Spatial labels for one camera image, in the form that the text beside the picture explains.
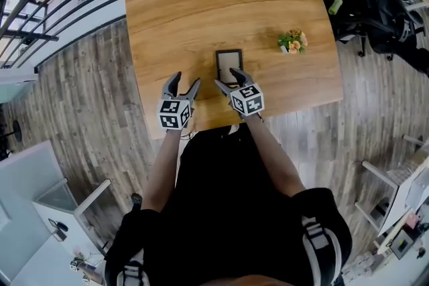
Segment black office chair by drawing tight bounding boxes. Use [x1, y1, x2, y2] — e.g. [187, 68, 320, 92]
[314, 0, 369, 58]
[355, 0, 429, 74]

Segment small dark box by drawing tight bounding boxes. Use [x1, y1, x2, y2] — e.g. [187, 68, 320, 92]
[48, 218, 66, 242]

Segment black picture frame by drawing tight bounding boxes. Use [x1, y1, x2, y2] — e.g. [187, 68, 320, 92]
[214, 49, 244, 83]

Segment white desk with slanted leg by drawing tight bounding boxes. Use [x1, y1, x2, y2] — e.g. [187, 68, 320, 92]
[32, 179, 111, 255]

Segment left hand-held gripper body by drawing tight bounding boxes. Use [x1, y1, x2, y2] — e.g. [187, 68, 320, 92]
[157, 96, 195, 133]

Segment glass desk divider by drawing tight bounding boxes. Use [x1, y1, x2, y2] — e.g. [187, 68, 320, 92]
[35, 179, 78, 212]

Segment white desk with bar legs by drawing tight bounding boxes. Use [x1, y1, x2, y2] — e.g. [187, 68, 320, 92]
[355, 135, 429, 245]

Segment potted flowers in white pot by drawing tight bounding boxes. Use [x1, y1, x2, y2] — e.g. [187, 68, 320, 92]
[277, 29, 308, 55]

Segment grey shoulder strap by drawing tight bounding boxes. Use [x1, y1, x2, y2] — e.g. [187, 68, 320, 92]
[301, 216, 343, 286]
[115, 259, 151, 286]

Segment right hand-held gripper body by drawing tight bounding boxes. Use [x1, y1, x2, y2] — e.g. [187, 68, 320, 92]
[229, 83, 265, 122]

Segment grey device with green screen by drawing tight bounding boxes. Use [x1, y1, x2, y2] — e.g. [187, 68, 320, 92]
[390, 229, 419, 261]

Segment black metal railing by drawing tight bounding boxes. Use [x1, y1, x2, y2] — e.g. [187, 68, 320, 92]
[0, 0, 416, 70]

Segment person's left forearm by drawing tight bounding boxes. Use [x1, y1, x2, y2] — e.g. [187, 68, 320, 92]
[142, 130, 184, 212]

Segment person's right forearm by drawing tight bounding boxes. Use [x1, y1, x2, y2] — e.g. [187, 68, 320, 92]
[246, 115, 308, 197]

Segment person's black clothing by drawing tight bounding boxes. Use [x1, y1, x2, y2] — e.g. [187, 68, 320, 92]
[103, 125, 353, 286]

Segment white partition panel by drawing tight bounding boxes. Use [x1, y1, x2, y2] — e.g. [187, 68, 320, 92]
[0, 140, 64, 282]

